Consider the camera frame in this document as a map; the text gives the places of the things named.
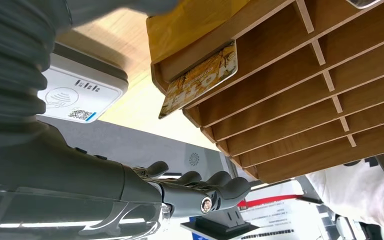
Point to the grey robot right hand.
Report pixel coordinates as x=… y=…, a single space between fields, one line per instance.
x=62 y=179

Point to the white card reader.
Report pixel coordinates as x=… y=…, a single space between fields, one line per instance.
x=79 y=86

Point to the person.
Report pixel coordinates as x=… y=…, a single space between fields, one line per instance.
x=351 y=192

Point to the white printed sign board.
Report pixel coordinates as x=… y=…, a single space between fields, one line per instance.
x=278 y=220

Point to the chrome stanchion post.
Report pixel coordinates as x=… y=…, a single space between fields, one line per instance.
x=308 y=189

